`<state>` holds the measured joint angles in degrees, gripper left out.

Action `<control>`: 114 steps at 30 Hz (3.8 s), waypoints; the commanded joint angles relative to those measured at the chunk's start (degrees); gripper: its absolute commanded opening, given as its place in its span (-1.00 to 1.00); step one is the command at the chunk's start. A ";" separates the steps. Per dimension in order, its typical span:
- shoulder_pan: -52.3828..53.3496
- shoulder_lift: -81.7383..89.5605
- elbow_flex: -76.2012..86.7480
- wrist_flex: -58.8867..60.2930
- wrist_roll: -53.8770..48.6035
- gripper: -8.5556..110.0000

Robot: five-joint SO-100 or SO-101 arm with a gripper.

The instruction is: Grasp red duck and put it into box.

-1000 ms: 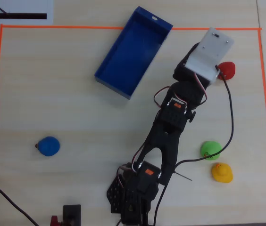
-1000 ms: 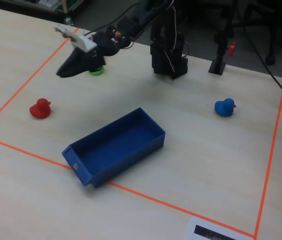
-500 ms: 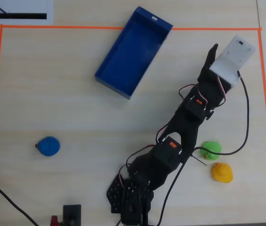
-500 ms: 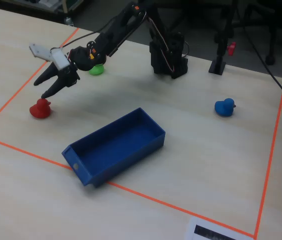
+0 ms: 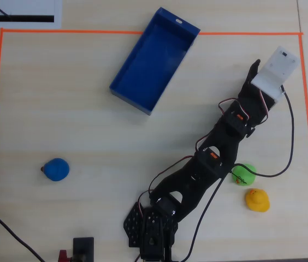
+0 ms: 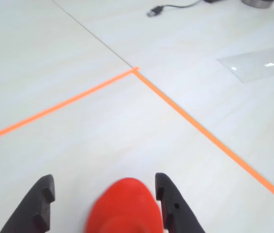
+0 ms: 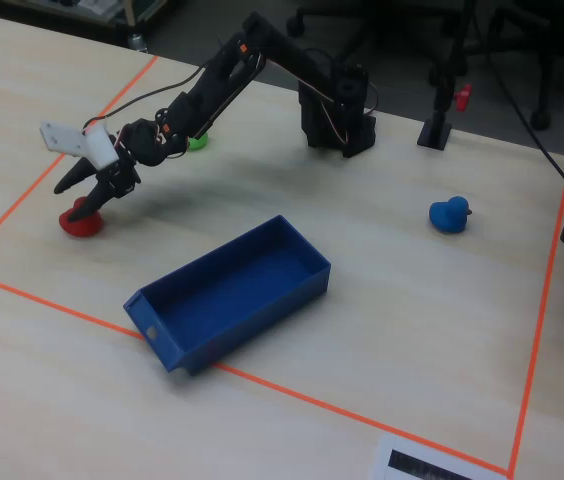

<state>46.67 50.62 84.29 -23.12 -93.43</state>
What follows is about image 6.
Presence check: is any round metal object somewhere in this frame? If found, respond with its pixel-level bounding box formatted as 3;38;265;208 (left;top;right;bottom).
241;0;274;10

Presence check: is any red rubber duck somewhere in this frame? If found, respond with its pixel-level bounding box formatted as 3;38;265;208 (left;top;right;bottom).
85;177;163;233

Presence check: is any black usb cable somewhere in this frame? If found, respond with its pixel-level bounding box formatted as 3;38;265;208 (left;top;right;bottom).
146;0;205;18

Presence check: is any clear plastic sheet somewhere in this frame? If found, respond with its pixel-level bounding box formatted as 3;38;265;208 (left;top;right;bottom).
216;45;274;84

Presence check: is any orange tape strip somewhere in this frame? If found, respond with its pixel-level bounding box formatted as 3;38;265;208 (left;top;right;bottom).
0;68;140;146
132;67;274;211

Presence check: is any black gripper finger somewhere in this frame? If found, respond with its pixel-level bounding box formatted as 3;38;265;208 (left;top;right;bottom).
154;172;206;233
0;174;56;233

